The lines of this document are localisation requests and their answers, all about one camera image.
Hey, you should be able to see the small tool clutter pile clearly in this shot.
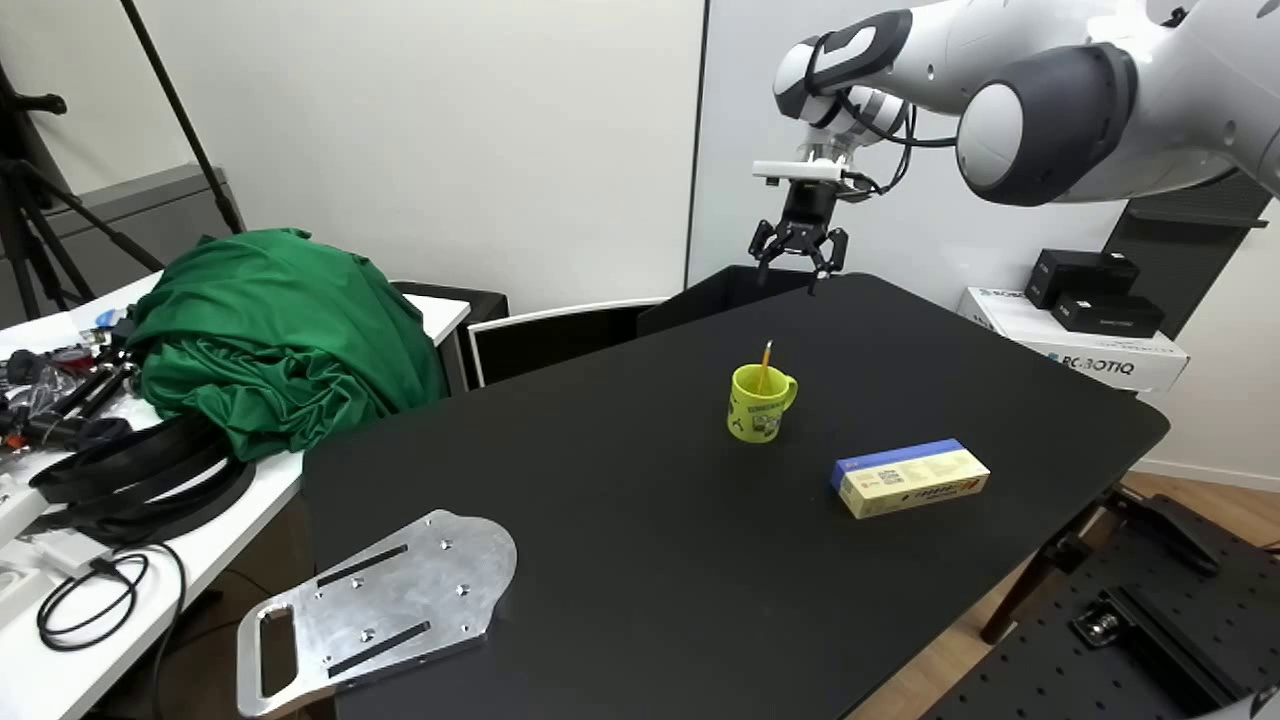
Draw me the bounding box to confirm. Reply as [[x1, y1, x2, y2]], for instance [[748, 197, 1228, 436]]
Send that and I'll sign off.
[[0, 304, 139, 456]]

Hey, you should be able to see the black camera tripod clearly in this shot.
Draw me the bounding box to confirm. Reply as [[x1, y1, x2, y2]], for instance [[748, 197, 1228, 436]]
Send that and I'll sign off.
[[0, 63, 168, 324]]

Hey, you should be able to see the black electronic device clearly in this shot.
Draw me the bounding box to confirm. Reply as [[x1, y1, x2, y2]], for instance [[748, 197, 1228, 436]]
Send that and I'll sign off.
[[1019, 244, 1168, 341]]

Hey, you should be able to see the black slanted panel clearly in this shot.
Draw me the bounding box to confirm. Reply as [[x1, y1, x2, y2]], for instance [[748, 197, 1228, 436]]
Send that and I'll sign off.
[[1100, 170, 1276, 341]]

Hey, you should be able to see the black perforated breadboard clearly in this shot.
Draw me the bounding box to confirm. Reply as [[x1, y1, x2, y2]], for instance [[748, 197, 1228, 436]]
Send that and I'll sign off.
[[923, 493, 1280, 720]]

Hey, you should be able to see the blue and cream carton box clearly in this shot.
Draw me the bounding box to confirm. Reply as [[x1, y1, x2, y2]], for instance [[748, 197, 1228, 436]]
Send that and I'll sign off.
[[834, 436, 996, 526]]

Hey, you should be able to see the black bin with white rim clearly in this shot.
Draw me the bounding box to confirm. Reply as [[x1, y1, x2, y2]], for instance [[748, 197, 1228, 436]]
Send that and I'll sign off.
[[460, 293, 677, 394]]

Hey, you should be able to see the white side table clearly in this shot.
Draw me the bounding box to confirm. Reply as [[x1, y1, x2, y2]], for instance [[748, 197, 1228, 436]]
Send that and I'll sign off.
[[0, 274, 476, 720]]

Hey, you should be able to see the green cloth heap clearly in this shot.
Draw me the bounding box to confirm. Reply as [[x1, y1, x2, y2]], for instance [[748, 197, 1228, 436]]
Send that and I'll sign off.
[[121, 225, 453, 468]]

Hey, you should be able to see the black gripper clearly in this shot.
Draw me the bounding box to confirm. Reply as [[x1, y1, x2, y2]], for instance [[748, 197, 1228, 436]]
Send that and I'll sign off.
[[744, 176, 851, 282]]

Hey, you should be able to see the brown table leg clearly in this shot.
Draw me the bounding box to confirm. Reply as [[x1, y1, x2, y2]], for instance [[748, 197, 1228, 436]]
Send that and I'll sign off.
[[980, 503, 1111, 650]]

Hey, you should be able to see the yellow-green mug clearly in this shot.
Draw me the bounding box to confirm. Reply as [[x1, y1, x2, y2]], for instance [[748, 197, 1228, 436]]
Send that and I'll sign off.
[[724, 360, 805, 447]]

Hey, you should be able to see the black cable coil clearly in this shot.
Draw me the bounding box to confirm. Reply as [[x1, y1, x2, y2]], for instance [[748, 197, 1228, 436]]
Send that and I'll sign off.
[[31, 537, 193, 655]]

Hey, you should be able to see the white cardboard box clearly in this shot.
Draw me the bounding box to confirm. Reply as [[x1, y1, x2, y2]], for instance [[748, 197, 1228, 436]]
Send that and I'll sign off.
[[957, 285, 1192, 396]]

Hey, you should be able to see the grey metal mounting plate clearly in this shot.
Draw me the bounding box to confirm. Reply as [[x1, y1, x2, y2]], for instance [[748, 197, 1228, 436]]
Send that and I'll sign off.
[[231, 503, 522, 720]]

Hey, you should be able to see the thin black pole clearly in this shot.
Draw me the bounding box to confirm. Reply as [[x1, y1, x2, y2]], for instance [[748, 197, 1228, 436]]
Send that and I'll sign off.
[[115, 0, 247, 238]]

